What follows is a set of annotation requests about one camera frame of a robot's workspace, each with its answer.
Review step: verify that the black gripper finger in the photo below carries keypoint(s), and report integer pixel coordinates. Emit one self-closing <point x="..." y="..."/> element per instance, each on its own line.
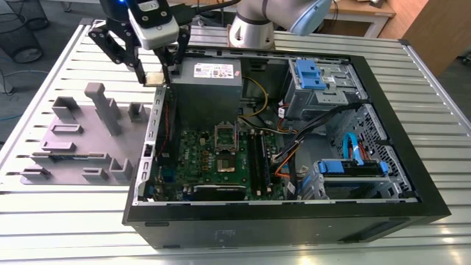
<point x="117" y="47"/>
<point x="172" y="70"/>

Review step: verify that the silver CPU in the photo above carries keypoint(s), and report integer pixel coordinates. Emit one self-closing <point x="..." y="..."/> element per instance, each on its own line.
<point x="153" y="78"/>

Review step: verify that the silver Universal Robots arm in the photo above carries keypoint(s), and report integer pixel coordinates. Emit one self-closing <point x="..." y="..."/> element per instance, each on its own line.
<point x="253" y="27"/>

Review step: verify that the grey power supply unit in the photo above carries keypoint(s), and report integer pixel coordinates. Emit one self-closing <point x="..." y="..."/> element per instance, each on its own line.
<point x="211" y="70"/>

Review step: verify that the small black mesh bin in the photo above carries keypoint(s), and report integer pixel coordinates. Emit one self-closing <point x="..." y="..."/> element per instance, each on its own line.
<point x="36" y="13"/>

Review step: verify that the large black mesh bin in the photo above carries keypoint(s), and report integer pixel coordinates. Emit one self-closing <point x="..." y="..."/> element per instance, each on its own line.
<point x="17" y="41"/>

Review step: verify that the green motherboard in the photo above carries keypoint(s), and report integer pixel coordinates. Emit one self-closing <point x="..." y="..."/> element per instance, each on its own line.
<point x="195" y="154"/>

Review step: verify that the grey parts rack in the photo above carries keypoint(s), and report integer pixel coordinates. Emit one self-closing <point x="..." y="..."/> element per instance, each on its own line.
<point x="92" y="135"/>

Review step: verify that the blue disk carrier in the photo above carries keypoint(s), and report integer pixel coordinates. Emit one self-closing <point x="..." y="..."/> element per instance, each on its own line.
<point x="306" y="187"/>
<point x="308" y="74"/>

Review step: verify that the blue board connector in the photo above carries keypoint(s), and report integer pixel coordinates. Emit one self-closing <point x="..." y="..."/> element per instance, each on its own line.
<point x="169" y="176"/>

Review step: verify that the black RAM slot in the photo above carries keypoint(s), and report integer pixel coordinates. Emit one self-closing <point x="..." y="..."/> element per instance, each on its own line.
<point x="252" y="163"/>
<point x="267" y="163"/>
<point x="261" y="163"/>
<point x="257" y="163"/>

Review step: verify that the RAM stick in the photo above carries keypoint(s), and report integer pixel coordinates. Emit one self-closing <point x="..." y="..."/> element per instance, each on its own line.
<point x="65" y="157"/>

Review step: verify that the grey metal drive cage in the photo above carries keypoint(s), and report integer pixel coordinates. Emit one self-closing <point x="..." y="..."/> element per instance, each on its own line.
<point x="332" y="98"/>

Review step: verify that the black graphics card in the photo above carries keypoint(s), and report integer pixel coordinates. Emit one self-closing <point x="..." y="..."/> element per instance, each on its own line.
<point x="220" y="193"/>

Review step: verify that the hard disk in blue carrier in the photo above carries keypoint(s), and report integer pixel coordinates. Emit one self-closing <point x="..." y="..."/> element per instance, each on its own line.
<point x="331" y="167"/>

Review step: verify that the wooden desk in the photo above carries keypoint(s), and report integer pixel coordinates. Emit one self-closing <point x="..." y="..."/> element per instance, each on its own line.
<point x="367" y="9"/>

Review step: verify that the black PC case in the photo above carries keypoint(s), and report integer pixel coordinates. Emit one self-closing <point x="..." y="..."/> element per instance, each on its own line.
<point x="293" y="229"/>

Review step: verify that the brown wooden cabinet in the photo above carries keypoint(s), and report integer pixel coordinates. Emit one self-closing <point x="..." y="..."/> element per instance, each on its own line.
<point x="434" y="33"/>

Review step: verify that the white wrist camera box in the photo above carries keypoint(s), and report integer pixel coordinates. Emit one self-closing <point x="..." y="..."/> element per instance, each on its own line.
<point x="157" y="36"/>

